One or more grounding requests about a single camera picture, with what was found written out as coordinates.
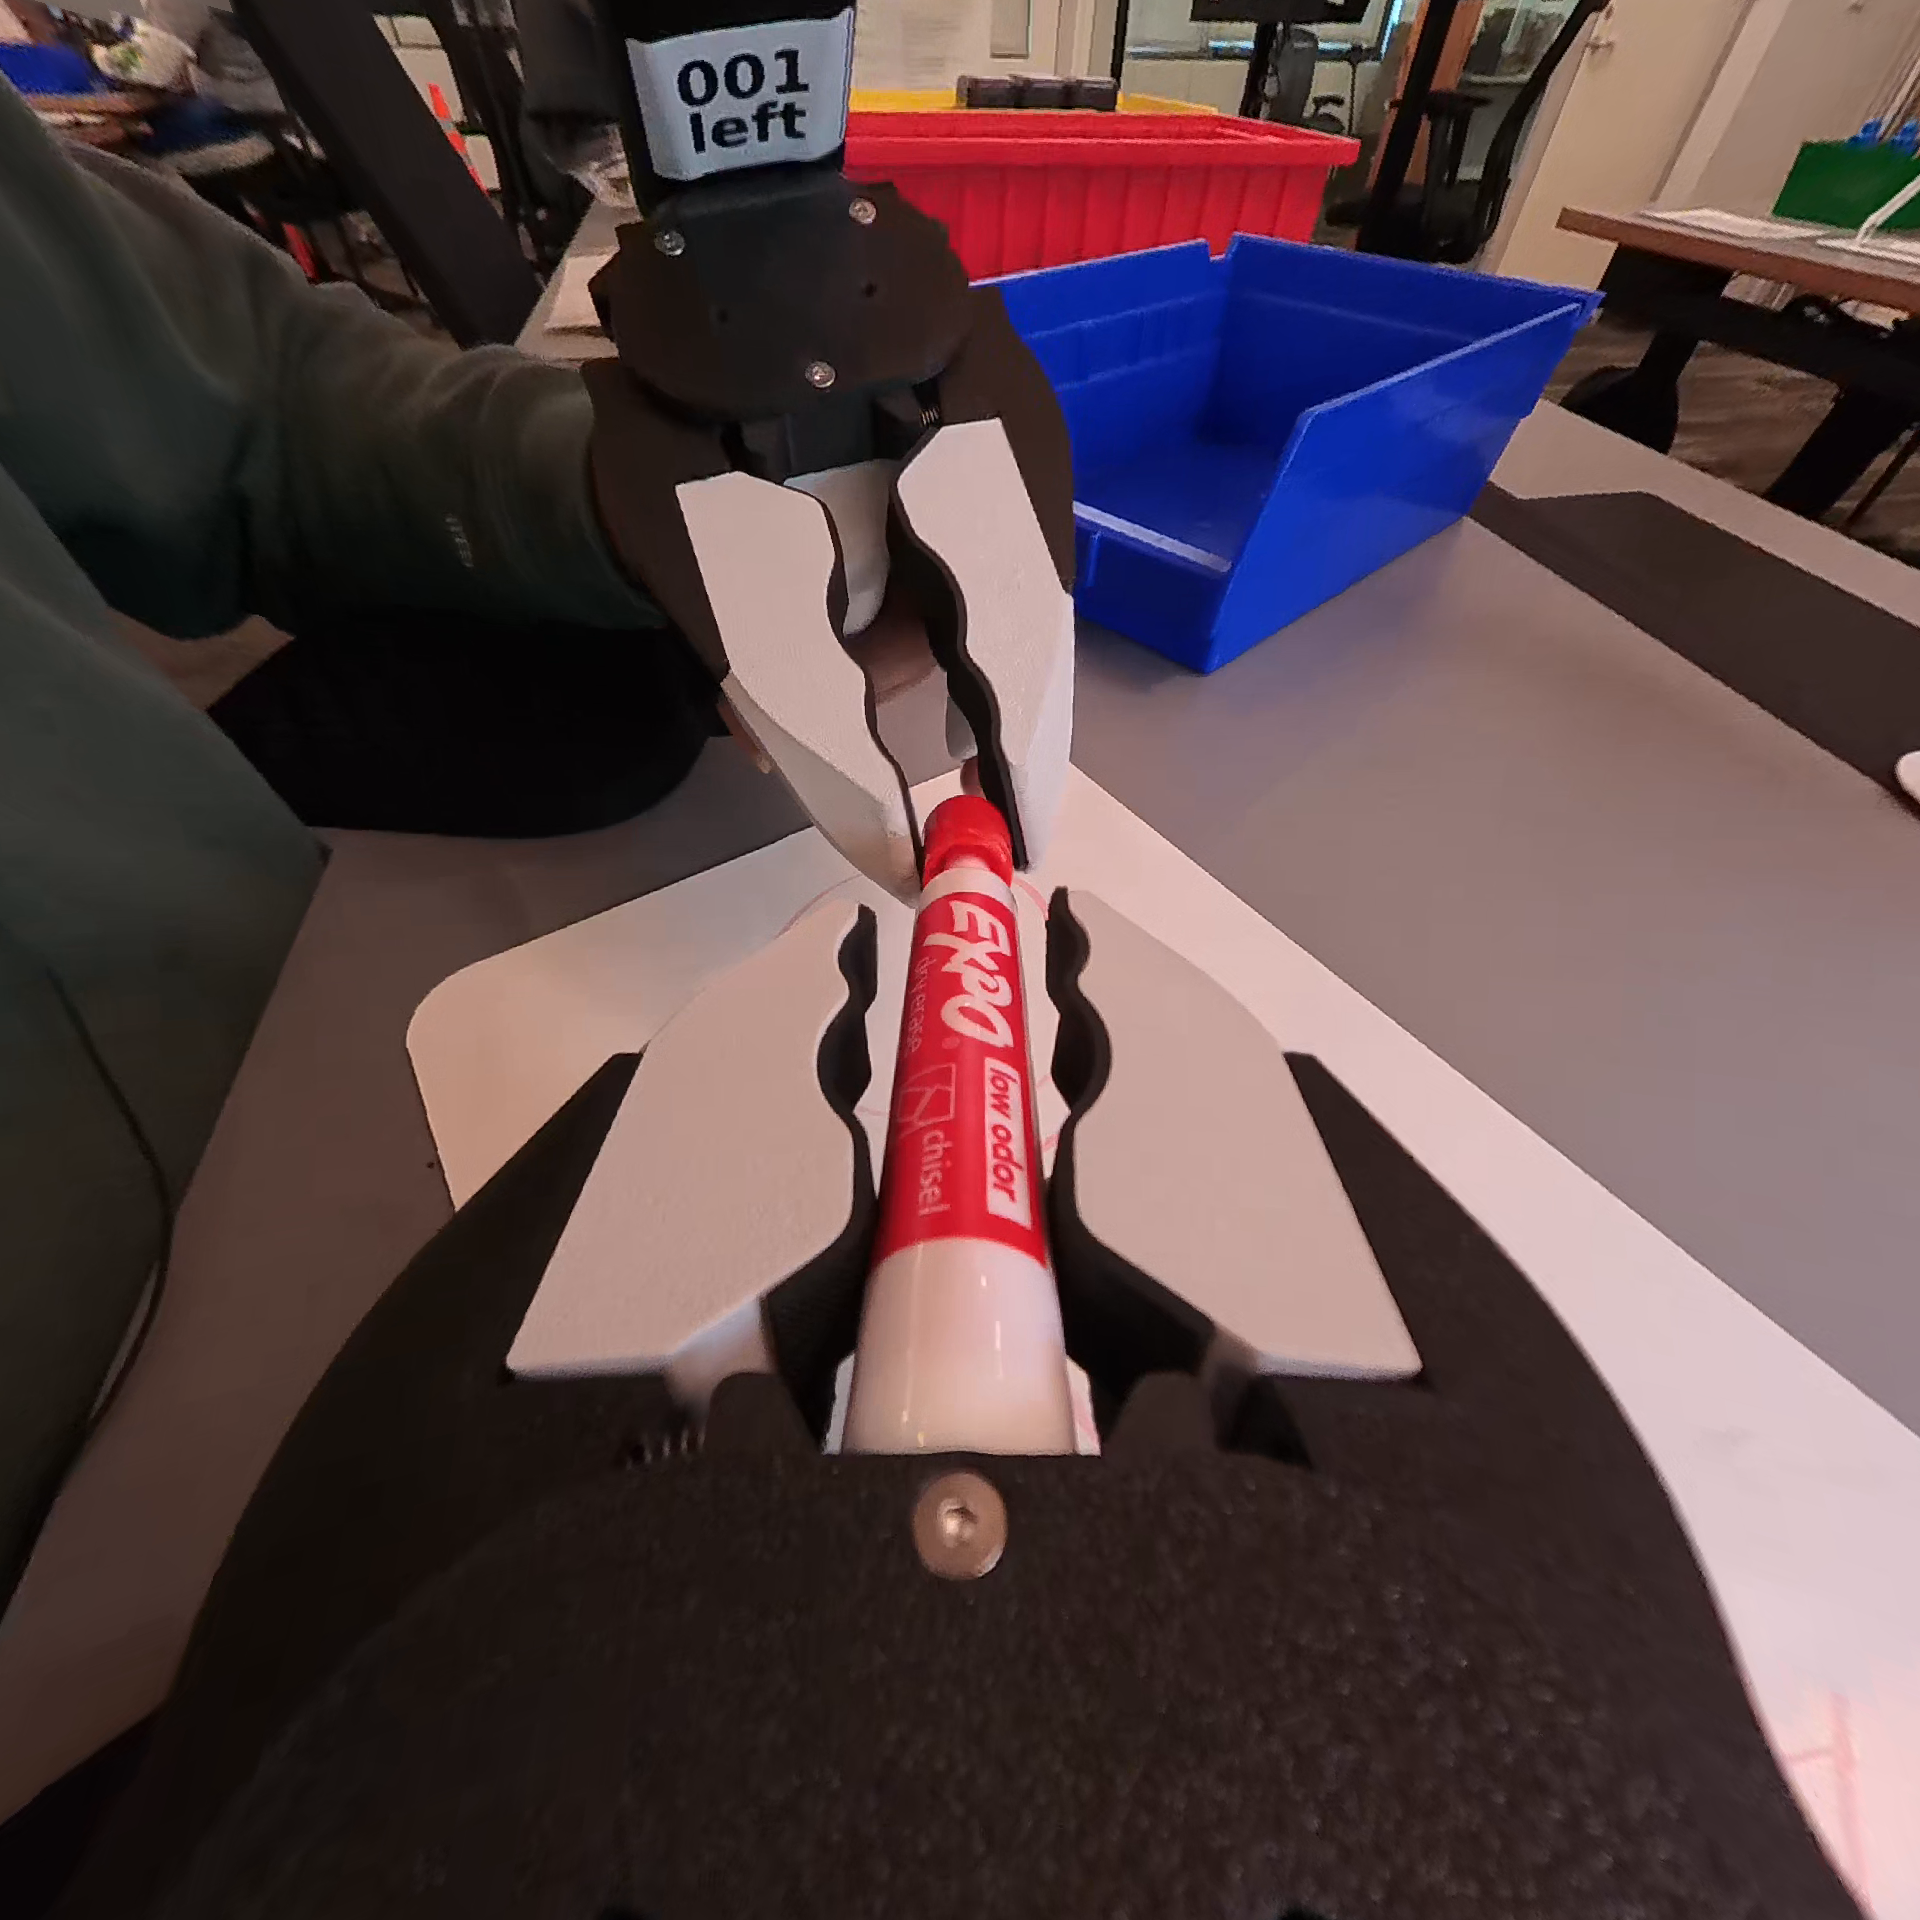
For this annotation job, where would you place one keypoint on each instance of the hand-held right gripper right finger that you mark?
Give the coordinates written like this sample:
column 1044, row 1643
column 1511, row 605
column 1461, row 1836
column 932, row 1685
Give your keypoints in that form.
column 1229, row 1185

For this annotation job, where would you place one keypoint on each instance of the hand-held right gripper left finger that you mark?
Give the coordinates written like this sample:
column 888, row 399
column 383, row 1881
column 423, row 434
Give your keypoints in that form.
column 689, row 1185

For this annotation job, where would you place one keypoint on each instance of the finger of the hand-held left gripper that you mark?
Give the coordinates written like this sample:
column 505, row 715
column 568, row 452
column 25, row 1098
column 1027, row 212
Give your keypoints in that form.
column 780, row 660
column 1012, row 601

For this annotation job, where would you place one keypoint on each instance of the red marker cap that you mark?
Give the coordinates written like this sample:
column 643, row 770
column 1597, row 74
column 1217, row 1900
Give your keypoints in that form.
column 969, row 841

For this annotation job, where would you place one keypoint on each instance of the small white whiteboard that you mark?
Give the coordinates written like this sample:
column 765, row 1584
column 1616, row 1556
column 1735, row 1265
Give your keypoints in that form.
column 1501, row 1199

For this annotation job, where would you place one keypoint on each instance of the red dry erase marker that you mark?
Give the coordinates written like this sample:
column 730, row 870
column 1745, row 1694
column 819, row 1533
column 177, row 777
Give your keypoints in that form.
column 961, row 1336

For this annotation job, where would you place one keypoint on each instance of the blue plastic bin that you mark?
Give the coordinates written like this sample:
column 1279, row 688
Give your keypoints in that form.
column 1350, row 451

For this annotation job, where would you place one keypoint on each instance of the person's left forearm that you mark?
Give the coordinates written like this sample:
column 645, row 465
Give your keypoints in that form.
column 299, row 421

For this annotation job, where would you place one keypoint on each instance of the person's left hand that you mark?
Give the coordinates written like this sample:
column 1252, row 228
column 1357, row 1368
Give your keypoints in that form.
column 909, row 660

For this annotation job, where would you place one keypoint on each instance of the yellow plastic bin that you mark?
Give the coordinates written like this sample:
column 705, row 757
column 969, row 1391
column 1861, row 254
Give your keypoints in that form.
column 900, row 102

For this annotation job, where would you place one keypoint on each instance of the red plastic bin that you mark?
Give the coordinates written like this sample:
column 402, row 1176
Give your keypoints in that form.
column 1095, row 196

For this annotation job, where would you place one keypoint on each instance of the orange traffic cone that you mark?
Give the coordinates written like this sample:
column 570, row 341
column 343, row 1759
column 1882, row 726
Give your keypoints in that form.
column 455, row 136

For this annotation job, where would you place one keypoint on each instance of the black sign stand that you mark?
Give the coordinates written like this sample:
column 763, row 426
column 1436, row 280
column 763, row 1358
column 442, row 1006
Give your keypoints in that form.
column 406, row 180

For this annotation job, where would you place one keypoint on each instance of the black office chair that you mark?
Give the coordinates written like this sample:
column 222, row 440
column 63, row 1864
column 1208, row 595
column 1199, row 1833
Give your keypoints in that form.
column 1440, row 180

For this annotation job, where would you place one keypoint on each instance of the wooden desk black legs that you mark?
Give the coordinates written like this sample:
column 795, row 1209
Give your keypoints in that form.
column 1726, row 248

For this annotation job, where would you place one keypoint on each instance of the white door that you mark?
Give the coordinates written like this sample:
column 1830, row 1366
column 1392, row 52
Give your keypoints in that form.
column 1649, row 122

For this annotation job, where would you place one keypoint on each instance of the green plastic bin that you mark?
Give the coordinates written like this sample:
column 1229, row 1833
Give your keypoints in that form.
column 1845, row 188

